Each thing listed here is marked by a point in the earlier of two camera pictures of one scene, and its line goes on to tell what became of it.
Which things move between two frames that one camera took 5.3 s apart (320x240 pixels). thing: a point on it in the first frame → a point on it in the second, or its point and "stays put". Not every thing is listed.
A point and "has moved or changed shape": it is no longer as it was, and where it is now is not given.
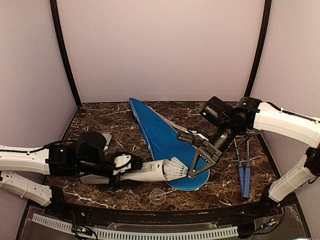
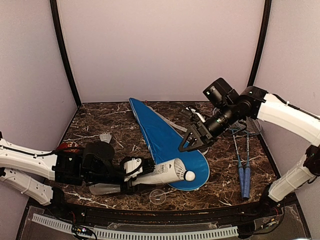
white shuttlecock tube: [153, 171] has moved or changed shape
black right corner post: [265, 26] stays put
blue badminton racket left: [241, 170] stays put
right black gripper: [211, 150] → [202, 138]
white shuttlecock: [108, 137] stays put
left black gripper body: [86, 167] → [94, 177]
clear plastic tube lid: [157, 196] stays put
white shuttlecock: [173, 169] has moved or changed shape
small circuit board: [83, 230] stays put
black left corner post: [53, 7] stays put
